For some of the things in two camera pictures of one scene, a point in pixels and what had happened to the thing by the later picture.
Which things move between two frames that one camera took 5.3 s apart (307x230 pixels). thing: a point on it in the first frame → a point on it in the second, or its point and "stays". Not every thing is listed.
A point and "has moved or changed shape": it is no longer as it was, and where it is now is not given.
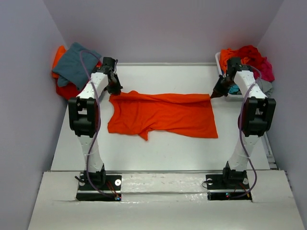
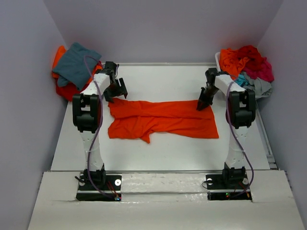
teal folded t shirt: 75,65 stays
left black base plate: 112,187 stays
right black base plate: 225,187 stays
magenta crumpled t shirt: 266,72 stays
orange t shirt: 183,115 has moved or changed shape
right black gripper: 218,90 → 206,102
